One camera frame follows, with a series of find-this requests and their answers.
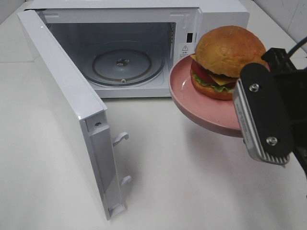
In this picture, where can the white warning label sticker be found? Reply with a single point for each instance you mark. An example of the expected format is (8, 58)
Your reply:
(183, 50)

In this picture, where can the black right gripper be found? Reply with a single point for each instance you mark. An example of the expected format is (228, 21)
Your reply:
(291, 85)

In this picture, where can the burger with lettuce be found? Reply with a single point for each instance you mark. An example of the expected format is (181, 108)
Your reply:
(219, 58)

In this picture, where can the white microwave door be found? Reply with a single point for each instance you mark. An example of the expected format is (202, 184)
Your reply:
(79, 112)

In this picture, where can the white microwave oven body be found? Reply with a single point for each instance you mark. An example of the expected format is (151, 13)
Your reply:
(81, 25)

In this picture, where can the pink ceramic plate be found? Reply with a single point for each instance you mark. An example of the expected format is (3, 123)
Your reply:
(215, 115)

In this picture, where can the glass microwave turntable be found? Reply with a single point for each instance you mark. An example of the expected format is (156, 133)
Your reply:
(122, 63)

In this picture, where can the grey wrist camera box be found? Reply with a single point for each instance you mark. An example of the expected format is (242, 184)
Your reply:
(263, 122)

